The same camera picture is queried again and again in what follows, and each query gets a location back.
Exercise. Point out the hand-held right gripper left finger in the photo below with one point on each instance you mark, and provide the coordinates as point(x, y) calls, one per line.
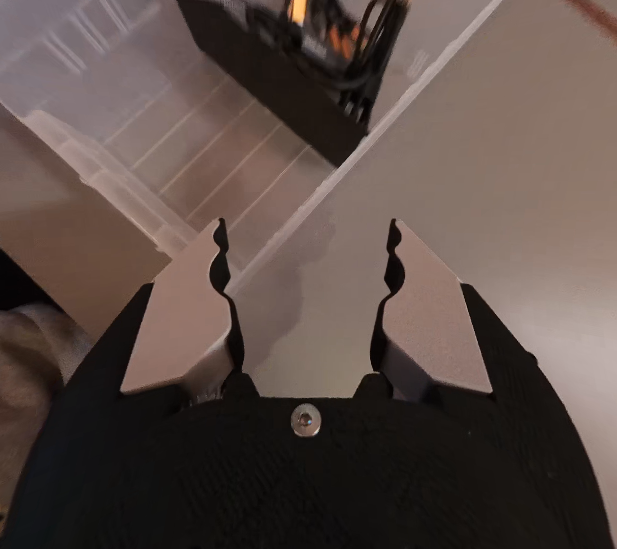
point(183, 327)

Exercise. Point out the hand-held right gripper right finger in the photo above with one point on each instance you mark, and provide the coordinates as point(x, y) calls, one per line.
point(429, 327)

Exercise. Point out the clear plastic bin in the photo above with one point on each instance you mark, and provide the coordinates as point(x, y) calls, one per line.
point(144, 100)

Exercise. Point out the black usb hub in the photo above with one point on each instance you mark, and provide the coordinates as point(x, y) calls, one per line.
point(270, 81)

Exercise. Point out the person's grey sweater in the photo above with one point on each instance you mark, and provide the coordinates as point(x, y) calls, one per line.
point(29, 356)

